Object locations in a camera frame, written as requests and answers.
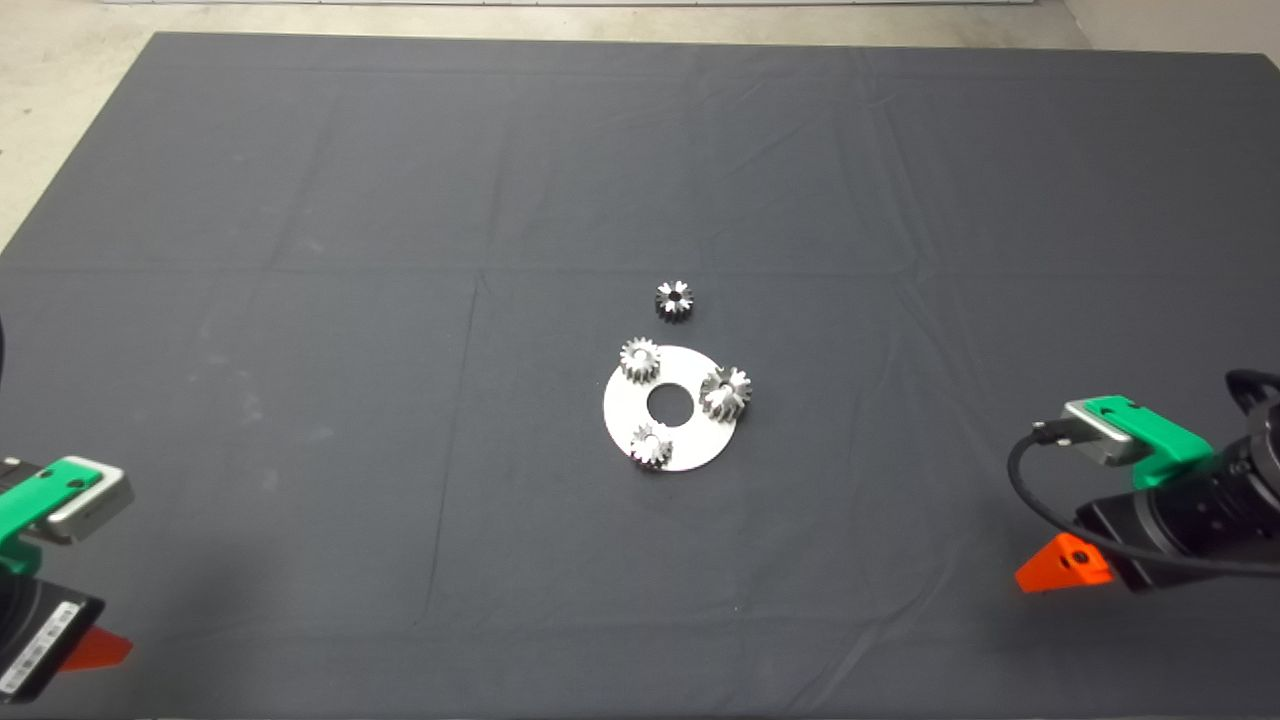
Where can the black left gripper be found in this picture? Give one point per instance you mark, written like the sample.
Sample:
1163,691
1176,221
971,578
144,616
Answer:
60,640

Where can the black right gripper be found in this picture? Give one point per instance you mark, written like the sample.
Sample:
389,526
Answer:
1125,530

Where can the large steel gear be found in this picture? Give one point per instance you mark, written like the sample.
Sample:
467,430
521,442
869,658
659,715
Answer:
727,396

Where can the small dark steel gear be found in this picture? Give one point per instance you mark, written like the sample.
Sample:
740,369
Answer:
664,306

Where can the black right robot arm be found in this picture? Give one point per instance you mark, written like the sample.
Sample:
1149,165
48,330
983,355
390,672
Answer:
1230,510

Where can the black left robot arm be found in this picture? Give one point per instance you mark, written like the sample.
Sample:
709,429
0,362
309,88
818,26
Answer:
10,615

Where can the small shiny steel gear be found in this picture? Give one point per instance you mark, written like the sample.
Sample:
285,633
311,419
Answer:
640,360
650,448

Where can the round metal plate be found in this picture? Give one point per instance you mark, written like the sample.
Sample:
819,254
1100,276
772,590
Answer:
700,440

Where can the dark grey table cloth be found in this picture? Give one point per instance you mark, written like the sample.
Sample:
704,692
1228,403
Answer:
400,300

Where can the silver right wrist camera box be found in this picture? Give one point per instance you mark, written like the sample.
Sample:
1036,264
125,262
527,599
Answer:
1100,445

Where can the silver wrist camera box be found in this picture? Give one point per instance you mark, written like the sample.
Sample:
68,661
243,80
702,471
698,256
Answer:
1100,445
100,508

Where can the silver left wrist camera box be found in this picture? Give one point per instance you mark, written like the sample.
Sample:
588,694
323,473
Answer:
100,508

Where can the green left camera mount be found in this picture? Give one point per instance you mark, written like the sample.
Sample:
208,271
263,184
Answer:
45,490

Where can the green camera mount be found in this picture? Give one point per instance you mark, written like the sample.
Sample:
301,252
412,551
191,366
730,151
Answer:
1165,435
45,490

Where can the green right camera mount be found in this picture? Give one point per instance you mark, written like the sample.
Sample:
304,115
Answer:
1165,435

